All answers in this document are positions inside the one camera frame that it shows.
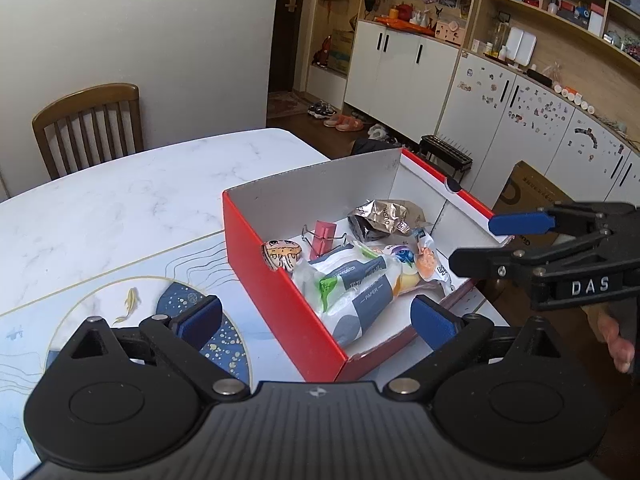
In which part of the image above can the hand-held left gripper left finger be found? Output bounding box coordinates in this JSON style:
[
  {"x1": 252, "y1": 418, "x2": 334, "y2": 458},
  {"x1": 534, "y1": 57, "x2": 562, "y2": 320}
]
[{"x1": 70, "y1": 295, "x2": 251, "y2": 403}]

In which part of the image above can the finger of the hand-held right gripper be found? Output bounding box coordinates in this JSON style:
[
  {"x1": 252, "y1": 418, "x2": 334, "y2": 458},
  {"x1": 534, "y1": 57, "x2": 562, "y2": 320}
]
[
  {"x1": 448, "y1": 230, "x2": 615, "y2": 282},
  {"x1": 488, "y1": 202, "x2": 639, "y2": 237}
]

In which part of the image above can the black floor rack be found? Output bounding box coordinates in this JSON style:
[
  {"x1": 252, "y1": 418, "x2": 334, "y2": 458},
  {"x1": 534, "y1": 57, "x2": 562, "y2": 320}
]
[{"x1": 420, "y1": 135, "x2": 473, "y2": 181}]

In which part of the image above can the white rectangular container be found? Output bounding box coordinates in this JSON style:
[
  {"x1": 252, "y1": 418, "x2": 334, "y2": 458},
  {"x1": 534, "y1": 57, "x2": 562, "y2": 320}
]
[{"x1": 505, "y1": 26, "x2": 537, "y2": 66}]

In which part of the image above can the patterned door mat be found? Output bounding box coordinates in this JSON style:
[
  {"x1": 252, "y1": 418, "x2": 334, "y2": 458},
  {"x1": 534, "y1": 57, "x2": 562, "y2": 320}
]
[{"x1": 267, "y1": 91, "x2": 306, "y2": 118}]

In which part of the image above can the grey white tissue pack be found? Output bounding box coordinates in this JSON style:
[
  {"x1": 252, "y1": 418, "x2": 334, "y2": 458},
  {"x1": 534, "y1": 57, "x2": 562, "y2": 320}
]
[{"x1": 291, "y1": 250, "x2": 396, "y2": 346}]

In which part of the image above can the white snack pouch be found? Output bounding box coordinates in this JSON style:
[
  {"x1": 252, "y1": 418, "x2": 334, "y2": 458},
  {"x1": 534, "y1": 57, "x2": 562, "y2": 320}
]
[{"x1": 412, "y1": 227, "x2": 453, "y2": 286}]

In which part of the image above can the red figurine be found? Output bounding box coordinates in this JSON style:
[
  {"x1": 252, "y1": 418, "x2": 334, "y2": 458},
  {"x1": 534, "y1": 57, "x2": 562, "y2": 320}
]
[{"x1": 312, "y1": 35, "x2": 333, "y2": 68}]

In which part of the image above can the pink binder clip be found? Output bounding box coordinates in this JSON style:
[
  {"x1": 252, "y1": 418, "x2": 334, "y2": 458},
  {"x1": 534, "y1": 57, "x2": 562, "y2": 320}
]
[{"x1": 301, "y1": 220, "x2": 351, "y2": 261}]

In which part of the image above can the sticker covered white cabinet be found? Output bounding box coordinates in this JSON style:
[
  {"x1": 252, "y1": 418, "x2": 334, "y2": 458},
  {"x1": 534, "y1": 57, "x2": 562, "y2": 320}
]
[{"x1": 435, "y1": 52, "x2": 640, "y2": 211}]

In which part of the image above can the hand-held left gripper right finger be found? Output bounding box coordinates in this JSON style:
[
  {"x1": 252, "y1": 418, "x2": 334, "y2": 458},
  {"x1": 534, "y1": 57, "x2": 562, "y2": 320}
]
[{"x1": 382, "y1": 294, "x2": 573, "y2": 403}]

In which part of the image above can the person's right hand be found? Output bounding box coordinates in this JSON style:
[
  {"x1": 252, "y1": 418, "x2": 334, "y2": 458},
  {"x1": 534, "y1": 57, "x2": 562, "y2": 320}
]
[{"x1": 587, "y1": 307, "x2": 636, "y2": 373}]

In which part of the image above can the gold foil snack packet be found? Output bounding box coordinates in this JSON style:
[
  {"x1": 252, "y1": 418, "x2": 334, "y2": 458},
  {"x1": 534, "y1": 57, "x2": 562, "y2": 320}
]
[{"x1": 348, "y1": 199, "x2": 433, "y2": 241}]

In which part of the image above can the pair of pink slippers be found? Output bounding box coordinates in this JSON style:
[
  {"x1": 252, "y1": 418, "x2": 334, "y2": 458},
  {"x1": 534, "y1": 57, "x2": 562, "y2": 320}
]
[{"x1": 324, "y1": 114, "x2": 366, "y2": 132}]

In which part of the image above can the flat printed cardboard box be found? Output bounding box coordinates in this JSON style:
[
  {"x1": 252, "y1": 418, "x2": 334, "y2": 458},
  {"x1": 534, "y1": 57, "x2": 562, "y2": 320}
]
[{"x1": 492, "y1": 161, "x2": 576, "y2": 248}]

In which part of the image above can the blueberry bread packet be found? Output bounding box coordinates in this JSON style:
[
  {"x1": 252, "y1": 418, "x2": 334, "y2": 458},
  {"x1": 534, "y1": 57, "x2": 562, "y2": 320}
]
[{"x1": 385, "y1": 242, "x2": 426, "y2": 296}]

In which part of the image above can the red cardboard box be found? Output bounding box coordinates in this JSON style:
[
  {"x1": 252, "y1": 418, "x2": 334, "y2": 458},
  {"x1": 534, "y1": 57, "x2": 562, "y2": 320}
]
[{"x1": 222, "y1": 147, "x2": 513, "y2": 383}]

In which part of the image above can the wooden chair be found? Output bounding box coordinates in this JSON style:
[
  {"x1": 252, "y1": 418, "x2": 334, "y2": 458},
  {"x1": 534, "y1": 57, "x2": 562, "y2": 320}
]
[{"x1": 31, "y1": 83, "x2": 145, "y2": 181}]

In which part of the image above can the yellow toy figure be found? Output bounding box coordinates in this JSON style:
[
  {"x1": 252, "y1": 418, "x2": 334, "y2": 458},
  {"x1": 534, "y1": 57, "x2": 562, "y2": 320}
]
[{"x1": 261, "y1": 240, "x2": 305, "y2": 273}]

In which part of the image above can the white lower cabinet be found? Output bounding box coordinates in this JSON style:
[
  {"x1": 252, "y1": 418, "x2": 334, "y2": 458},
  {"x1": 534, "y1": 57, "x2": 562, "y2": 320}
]
[{"x1": 344, "y1": 20, "x2": 461, "y2": 146}]

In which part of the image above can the dark wooden door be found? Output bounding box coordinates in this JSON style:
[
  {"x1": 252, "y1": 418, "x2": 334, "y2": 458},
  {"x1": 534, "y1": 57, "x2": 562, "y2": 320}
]
[{"x1": 267, "y1": 0, "x2": 313, "y2": 121}]

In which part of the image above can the wooden wall shelf unit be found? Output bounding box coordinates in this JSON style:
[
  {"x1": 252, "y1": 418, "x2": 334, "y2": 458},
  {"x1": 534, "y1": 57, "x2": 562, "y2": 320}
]
[{"x1": 300, "y1": 0, "x2": 640, "y2": 211}]

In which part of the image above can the clear bottle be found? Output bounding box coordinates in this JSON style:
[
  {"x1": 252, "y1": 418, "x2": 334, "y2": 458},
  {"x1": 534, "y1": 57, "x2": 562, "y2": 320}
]
[{"x1": 492, "y1": 19, "x2": 511, "y2": 53}]

